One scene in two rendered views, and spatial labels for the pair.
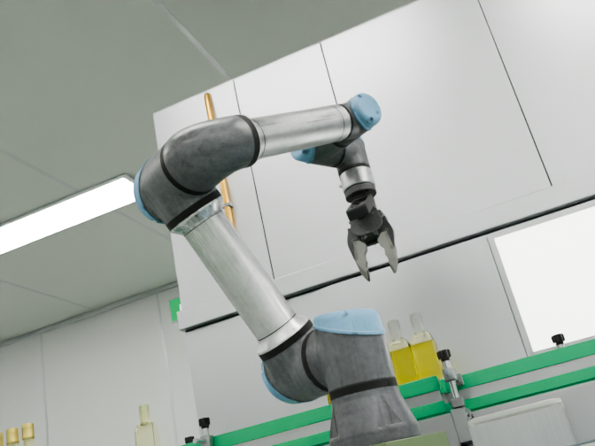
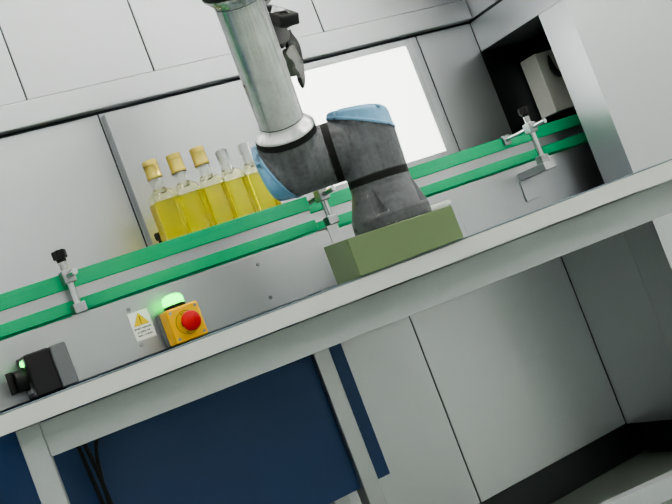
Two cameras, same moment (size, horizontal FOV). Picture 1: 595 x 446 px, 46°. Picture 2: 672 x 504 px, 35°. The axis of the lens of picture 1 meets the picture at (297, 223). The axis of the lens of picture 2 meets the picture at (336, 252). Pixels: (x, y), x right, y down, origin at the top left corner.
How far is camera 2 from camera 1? 1.47 m
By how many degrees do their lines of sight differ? 50
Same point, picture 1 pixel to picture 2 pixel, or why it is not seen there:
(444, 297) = (242, 133)
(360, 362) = (395, 148)
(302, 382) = (321, 172)
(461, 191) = not seen: hidden behind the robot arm
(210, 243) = (260, 23)
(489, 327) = not seen: hidden behind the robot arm
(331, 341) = (370, 129)
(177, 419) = not seen: outside the picture
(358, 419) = (405, 195)
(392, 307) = (189, 140)
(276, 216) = (19, 17)
